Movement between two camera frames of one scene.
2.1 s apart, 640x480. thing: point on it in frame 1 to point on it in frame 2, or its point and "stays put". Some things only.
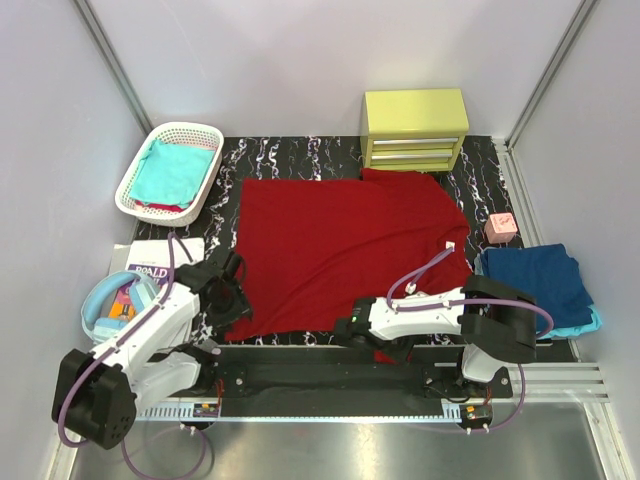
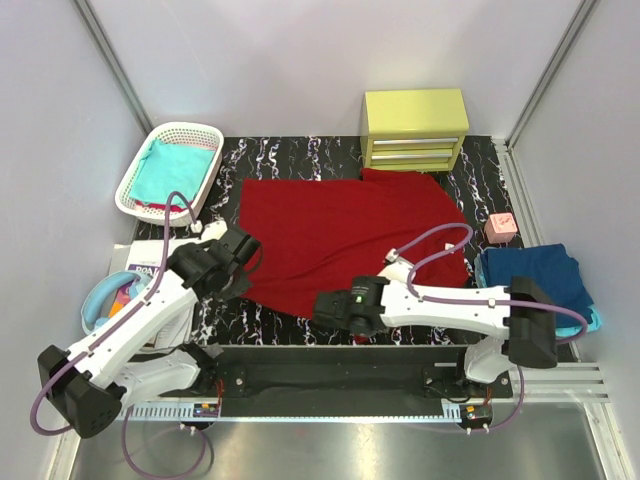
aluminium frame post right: x=578 y=23 stays put
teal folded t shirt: x=171 y=174 stays put
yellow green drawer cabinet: x=413 y=130 stays put
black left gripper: x=232 y=304 to x=242 y=242
